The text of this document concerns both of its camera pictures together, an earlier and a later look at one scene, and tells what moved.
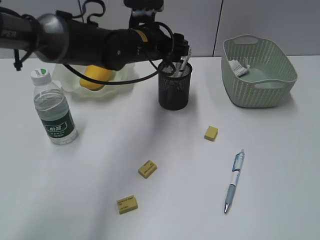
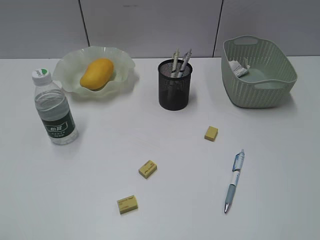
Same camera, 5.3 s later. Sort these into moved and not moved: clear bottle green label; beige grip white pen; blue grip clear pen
Moved: beige grip white pen
Not moved: clear bottle green label; blue grip clear pen
